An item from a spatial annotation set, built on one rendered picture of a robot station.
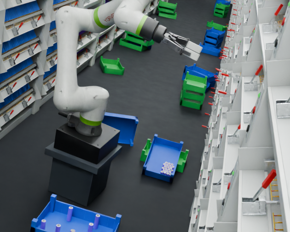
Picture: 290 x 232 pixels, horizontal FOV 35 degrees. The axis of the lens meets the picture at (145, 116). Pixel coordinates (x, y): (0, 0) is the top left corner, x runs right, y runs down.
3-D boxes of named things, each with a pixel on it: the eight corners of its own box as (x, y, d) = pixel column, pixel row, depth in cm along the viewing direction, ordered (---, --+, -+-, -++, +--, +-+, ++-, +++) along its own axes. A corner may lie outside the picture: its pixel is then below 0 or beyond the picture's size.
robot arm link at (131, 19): (108, 27, 205) (110, 14, 194) (120, 6, 209) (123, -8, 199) (136, 42, 204) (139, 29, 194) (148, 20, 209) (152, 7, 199)
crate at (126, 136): (90, 136, 332) (91, 141, 325) (95, 110, 324) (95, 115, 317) (131, 141, 338) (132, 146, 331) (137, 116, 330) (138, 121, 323)
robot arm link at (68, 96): (49, 111, 238) (50, 6, 236) (78, 111, 247) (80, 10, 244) (58, 112, 227) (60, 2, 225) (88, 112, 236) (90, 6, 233)
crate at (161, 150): (171, 182, 296) (173, 175, 290) (141, 174, 298) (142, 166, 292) (181, 149, 317) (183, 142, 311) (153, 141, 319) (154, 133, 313)
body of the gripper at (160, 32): (153, 37, 207) (172, 47, 206) (150, 41, 199) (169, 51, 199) (160, 22, 203) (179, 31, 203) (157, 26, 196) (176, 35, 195)
